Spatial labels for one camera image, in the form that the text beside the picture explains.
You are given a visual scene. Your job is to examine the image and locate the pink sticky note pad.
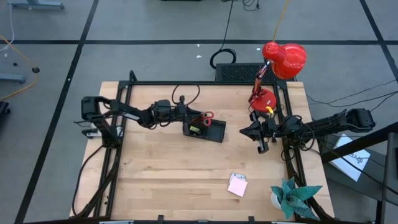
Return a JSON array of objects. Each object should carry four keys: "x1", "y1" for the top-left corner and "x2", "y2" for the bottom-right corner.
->
[{"x1": 227, "y1": 176, "x2": 249, "y2": 198}]

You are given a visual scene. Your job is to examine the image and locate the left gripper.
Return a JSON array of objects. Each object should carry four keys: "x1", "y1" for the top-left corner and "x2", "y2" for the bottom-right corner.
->
[{"x1": 150, "y1": 95, "x2": 205, "y2": 128}]

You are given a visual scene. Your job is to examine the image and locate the yellow floor cable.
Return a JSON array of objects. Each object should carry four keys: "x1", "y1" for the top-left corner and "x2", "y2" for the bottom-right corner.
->
[{"x1": 0, "y1": 34, "x2": 40, "y2": 101}]

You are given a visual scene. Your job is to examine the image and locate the yellow hanging cable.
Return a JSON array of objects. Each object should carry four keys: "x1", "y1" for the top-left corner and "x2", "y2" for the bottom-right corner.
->
[{"x1": 272, "y1": 0, "x2": 290, "y2": 44}]

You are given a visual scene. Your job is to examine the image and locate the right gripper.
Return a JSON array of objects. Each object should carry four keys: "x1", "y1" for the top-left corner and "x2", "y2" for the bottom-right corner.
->
[{"x1": 239, "y1": 110, "x2": 279, "y2": 155}]

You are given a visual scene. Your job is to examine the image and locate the coiled black floor cable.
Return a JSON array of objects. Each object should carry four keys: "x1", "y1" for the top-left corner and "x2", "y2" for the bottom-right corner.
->
[{"x1": 210, "y1": 0, "x2": 237, "y2": 70}]

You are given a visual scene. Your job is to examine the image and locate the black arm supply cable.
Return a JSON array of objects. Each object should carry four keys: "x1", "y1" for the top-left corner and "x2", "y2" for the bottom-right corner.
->
[{"x1": 71, "y1": 145, "x2": 104, "y2": 218}]

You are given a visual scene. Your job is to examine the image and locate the red desk lamp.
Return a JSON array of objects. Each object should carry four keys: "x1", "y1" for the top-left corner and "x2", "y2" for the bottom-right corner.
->
[{"x1": 248, "y1": 42, "x2": 308, "y2": 113}]

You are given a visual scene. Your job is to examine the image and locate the white plant pot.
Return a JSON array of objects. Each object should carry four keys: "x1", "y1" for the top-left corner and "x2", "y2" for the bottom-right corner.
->
[{"x1": 270, "y1": 192, "x2": 282, "y2": 210}]

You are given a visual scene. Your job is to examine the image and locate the white floor cable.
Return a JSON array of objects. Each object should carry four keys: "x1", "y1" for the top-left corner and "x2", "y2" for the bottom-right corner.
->
[{"x1": 0, "y1": 0, "x2": 16, "y2": 52}]

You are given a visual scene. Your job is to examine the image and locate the black aluminium table frame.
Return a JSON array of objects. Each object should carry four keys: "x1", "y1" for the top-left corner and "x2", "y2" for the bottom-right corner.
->
[{"x1": 74, "y1": 70, "x2": 335, "y2": 224}]

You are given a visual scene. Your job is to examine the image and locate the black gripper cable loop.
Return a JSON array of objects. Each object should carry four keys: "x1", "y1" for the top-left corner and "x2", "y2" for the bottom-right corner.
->
[{"x1": 172, "y1": 84, "x2": 200, "y2": 106}]

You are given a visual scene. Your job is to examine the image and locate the red scissors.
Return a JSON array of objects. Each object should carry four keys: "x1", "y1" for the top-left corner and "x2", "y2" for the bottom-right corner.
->
[{"x1": 198, "y1": 111, "x2": 215, "y2": 127}]

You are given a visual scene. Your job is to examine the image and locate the black wheeled base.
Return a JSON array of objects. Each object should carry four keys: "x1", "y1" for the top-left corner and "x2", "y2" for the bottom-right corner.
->
[{"x1": 0, "y1": 101, "x2": 11, "y2": 122}]

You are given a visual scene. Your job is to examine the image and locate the grey metal floor foot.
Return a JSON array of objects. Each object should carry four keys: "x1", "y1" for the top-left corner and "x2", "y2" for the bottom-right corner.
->
[
  {"x1": 0, "y1": 73, "x2": 26, "y2": 84},
  {"x1": 9, "y1": 0, "x2": 65, "y2": 10}
]

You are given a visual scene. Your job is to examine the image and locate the black perforated computer case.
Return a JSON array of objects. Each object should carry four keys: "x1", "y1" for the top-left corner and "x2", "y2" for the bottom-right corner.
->
[{"x1": 215, "y1": 62, "x2": 296, "y2": 82}]

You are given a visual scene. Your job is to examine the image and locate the teal artificial plant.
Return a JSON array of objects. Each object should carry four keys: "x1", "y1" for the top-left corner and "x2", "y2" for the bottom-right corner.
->
[{"x1": 269, "y1": 177, "x2": 323, "y2": 221}]

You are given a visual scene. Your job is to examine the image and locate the white paper sheet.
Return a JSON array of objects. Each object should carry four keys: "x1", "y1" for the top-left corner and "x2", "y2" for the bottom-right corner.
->
[{"x1": 329, "y1": 133, "x2": 372, "y2": 182}]

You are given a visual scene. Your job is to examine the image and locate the black metal stand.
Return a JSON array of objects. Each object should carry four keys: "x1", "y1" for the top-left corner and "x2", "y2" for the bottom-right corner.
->
[{"x1": 320, "y1": 121, "x2": 398, "y2": 224}]

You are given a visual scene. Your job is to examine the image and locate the black mesh desk organizer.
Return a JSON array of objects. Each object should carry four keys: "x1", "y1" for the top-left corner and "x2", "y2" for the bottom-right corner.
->
[{"x1": 182, "y1": 108, "x2": 227, "y2": 144}]

